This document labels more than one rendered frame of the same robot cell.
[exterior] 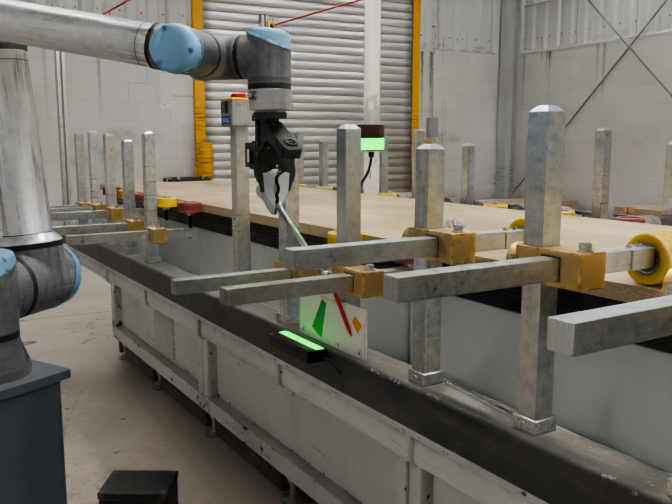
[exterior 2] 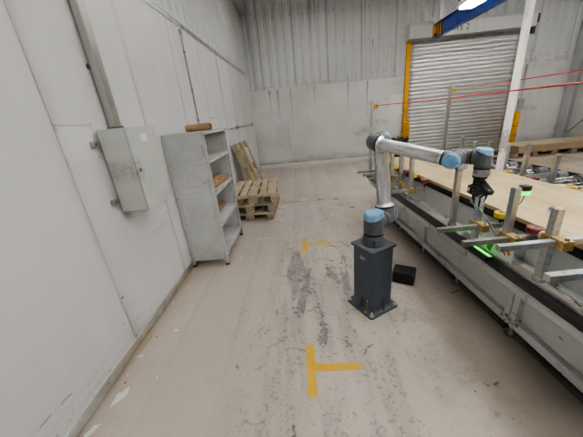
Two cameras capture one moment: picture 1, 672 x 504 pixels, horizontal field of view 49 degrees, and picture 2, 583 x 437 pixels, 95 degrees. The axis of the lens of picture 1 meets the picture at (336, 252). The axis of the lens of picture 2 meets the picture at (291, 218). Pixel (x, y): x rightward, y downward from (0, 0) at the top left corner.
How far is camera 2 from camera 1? 0.72 m
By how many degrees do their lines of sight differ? 33
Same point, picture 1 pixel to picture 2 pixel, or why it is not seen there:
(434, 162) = (560, 214)
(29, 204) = (386, 195)
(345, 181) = (512, 205)
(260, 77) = (480, 166)
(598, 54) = not seen: outside the picture
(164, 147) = (389, 125)
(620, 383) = not seen: outside the picture
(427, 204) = (553, 228)
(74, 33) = (414, 153)
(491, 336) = (568, 265)
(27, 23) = (397, 149)
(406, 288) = (553, 279)
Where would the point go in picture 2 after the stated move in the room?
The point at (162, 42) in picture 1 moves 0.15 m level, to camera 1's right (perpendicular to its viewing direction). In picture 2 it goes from (447, 159) to (477, 159)
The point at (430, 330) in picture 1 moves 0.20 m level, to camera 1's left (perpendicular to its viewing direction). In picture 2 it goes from (544, 266) to (495, 259)
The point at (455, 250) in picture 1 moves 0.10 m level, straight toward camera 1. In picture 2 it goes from (564, 247) to (566, 257)
